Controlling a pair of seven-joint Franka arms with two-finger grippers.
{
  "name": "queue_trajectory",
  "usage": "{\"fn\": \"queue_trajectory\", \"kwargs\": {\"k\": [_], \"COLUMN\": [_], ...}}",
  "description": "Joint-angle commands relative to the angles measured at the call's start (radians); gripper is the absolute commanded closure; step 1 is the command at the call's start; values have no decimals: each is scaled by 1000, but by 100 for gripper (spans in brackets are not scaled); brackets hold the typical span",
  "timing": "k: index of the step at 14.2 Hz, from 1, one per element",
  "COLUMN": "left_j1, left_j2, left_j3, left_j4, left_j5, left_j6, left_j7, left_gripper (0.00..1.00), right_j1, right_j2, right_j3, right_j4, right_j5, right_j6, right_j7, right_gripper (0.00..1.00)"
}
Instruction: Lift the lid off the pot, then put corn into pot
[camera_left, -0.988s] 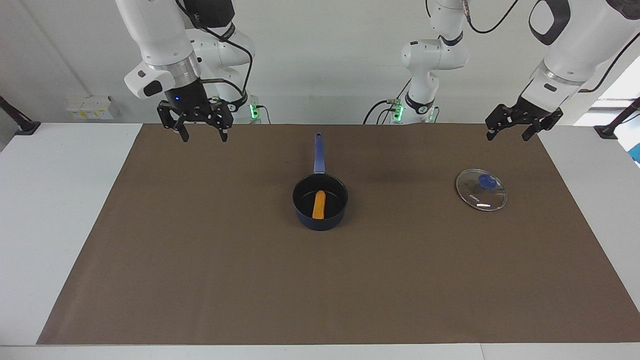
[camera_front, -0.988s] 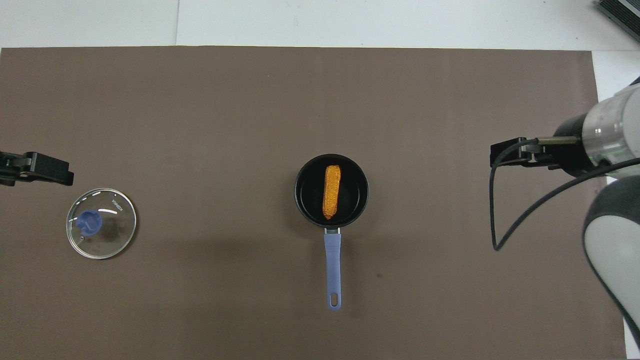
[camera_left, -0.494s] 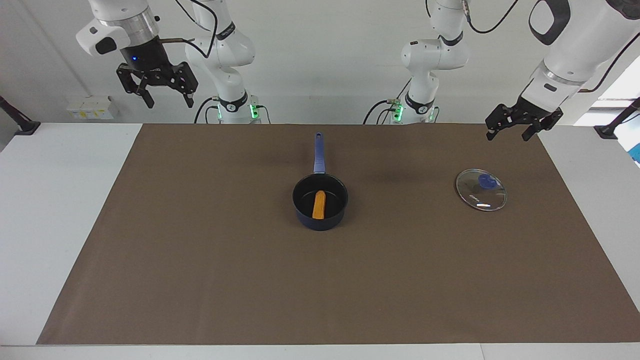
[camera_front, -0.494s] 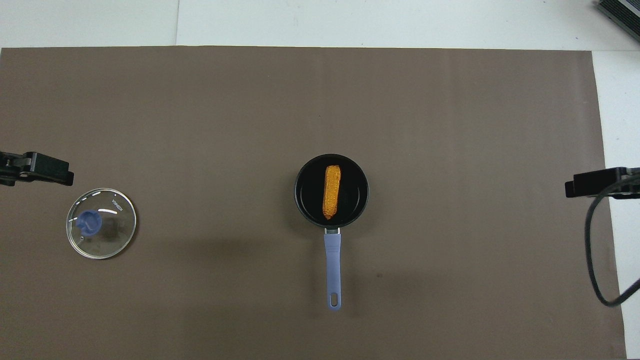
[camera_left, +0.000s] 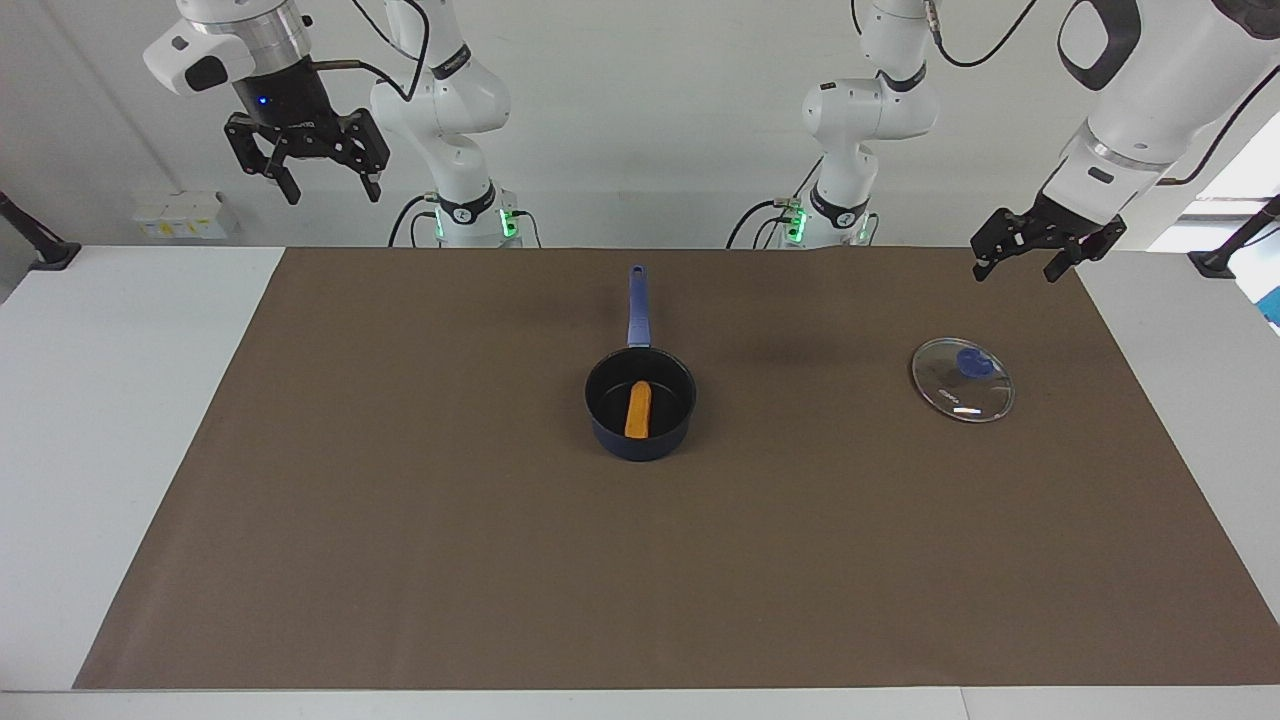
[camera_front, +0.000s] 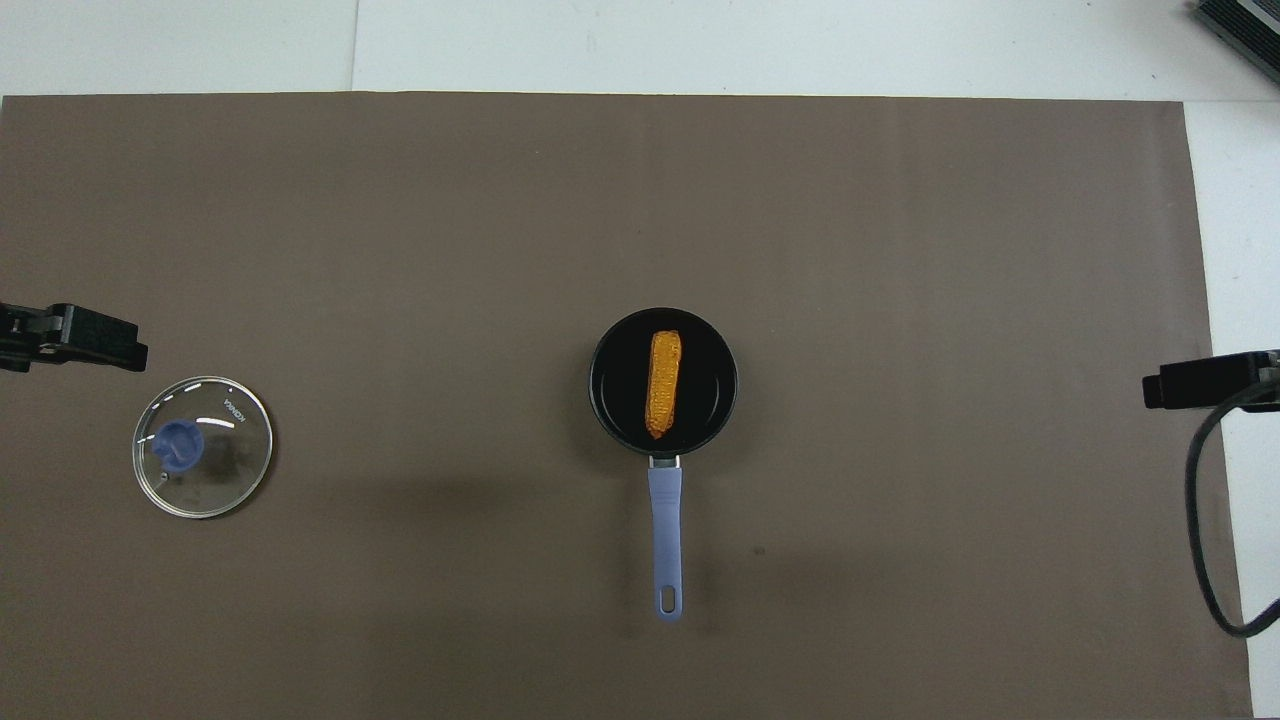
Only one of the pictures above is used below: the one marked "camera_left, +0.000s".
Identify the black left arm base cable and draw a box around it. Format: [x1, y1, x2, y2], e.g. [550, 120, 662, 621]
[727, 197, 803, 249]

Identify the brown table mat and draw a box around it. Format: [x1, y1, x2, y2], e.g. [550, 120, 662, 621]
[72, 247, 1280, 691]

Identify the black right arm base cable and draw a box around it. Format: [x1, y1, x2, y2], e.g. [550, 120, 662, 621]
[388, 193, 441, 248]

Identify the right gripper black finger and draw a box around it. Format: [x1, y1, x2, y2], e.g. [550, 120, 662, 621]
[340, 108, 391, 204]
[224, 112, 303, 206]

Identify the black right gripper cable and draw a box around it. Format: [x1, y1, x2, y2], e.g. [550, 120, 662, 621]
[305, 0, 433, 103]

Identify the glass lid with blue knob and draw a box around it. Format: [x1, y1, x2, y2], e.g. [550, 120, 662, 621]
[910, 337, 1015, 424]

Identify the black clamp stand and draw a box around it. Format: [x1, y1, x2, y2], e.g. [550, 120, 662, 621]
[0, 190, 83, 273]
[1187, 195, 1280, 279]

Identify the white wall socket box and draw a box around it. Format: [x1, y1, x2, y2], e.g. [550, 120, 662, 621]
[132, 190, 241, 241]

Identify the black arm base cable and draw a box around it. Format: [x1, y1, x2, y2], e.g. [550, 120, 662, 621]
[727, 197, 803, 249]
[388, 193, 441, 248]

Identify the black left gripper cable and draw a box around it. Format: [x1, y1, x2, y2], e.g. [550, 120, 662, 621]
[925, 0, 1041, 71]

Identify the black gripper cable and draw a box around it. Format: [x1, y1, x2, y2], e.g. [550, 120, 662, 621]
[925, 0, 1041, 71]
[305, 0, 433, 103]

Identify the dark saucepan with lavender handle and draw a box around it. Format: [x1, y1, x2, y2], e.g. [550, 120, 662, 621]
[584, 264, 698, 462]

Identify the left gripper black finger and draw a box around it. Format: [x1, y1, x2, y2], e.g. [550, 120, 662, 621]
[970, 208, 1033, 283]
[1043, 218, 1128, 284]

